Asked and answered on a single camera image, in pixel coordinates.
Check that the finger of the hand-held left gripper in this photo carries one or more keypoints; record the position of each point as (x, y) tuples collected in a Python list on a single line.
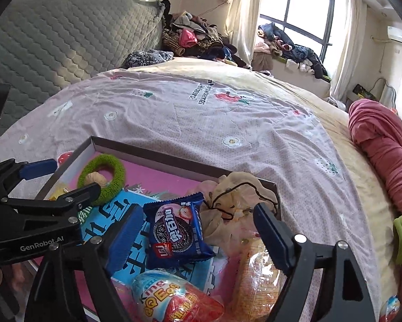
[(38, 170), (76, 199)]

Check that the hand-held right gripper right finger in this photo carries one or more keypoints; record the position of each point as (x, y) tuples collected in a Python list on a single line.
[(273, 241)]

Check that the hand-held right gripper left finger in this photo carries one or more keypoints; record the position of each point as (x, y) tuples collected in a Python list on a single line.
[(128, 238)]

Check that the yellow rice cracker packet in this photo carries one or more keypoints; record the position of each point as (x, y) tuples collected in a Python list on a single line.
[(58, 193)]

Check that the beige round ball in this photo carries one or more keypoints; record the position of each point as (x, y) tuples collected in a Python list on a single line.
[(96, 178)]

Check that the blue cookie packet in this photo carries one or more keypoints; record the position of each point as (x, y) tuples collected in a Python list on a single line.
[(174, 231)]

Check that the clear orange cracker packet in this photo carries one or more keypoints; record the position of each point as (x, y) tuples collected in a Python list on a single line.
[(254, 285)]

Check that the red egg toy packet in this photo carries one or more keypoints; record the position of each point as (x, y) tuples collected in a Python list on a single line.
[(390, 308), (174, 302)]

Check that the grey shallow cardboard box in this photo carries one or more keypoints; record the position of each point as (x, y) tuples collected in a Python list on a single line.
[(147, 156)]

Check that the grey quilted headboard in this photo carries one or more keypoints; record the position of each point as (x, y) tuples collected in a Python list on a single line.
[(70, 40)]

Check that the pink quilt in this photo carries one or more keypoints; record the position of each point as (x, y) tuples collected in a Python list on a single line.
[(382, 134)]

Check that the dark patterned cloth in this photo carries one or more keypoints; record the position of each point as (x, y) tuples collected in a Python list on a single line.
[(143, 58)]

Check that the black yellow bag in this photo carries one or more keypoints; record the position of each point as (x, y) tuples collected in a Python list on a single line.
[(364, 92)]

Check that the clothes pile on window sill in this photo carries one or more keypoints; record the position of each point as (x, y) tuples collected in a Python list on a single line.
[(288, 47)]

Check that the pile of mixed clothes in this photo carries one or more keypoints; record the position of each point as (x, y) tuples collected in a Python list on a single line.
[(194, 37)]

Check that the white curtain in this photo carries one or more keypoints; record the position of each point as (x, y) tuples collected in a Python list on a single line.
[(347, 40), (244, 13)]

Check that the black framed window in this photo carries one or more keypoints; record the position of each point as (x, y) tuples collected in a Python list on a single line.
[(305, 3)]

